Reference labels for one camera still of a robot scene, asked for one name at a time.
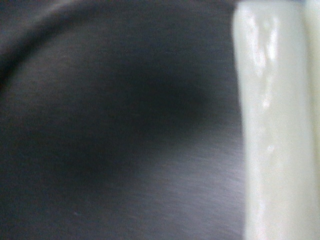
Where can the white toy vegetable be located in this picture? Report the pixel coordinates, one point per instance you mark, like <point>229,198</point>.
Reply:
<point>281,175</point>

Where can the black frying pan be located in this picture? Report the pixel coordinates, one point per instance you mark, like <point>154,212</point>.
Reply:
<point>119,120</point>

